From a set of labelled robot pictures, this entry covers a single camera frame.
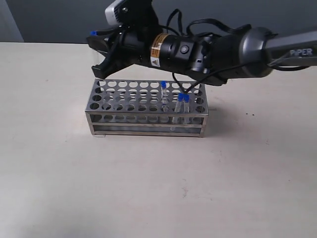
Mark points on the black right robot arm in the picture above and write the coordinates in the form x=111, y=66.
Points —
x=206, y=57

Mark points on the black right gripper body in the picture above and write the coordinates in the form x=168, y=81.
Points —
x=144, y=46

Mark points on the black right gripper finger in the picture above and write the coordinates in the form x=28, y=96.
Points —
x=105, y=44
x=113, y=62

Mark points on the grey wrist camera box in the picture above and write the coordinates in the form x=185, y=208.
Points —
x=118, y=13

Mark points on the blue-capped tube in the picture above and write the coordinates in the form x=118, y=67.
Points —
x=164, y=96
x=99, y=32
x=186, y=108
x=178, y=107

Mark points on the stainless steel test tube rack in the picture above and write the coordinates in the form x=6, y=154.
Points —
x=131, y=107

